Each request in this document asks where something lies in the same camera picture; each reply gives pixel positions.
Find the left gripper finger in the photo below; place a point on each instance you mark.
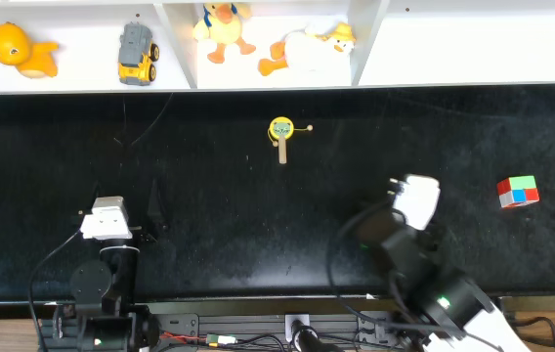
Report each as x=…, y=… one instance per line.
x=96, y=191
x=156, y=212

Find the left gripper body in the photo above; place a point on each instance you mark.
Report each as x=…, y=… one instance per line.
x=143, y=233

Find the grey and yellow toy truck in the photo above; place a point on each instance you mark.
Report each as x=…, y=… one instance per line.
x=136, y=54

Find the orange rubber duck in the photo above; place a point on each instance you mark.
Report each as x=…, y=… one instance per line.
x=13, y=46

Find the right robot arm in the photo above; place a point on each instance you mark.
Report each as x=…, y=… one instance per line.
x=419, y=274

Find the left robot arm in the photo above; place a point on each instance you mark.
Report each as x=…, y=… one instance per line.
x=92, y=283

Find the yellow wooden rattle drum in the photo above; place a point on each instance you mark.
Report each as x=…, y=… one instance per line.
x=281, y=129

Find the yellow plush duck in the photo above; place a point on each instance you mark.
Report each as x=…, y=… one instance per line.
x=225, y=29

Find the white plush goose with hat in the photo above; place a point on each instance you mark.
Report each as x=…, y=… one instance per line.
x=311, y=51

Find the white shelf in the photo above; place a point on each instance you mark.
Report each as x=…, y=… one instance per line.
x=453, y=49

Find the many-coloured puzzle cube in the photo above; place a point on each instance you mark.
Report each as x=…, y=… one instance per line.
x=518, y=191

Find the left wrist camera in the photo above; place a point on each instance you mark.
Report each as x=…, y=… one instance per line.
x=106, y=220

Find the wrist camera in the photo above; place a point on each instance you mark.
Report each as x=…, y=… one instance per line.
x=106, y=220
x=416, y=200

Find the mounting rail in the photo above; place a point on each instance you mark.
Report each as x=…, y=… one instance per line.
x=258, y=327

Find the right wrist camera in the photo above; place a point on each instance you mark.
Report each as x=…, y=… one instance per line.
x=416, y=200

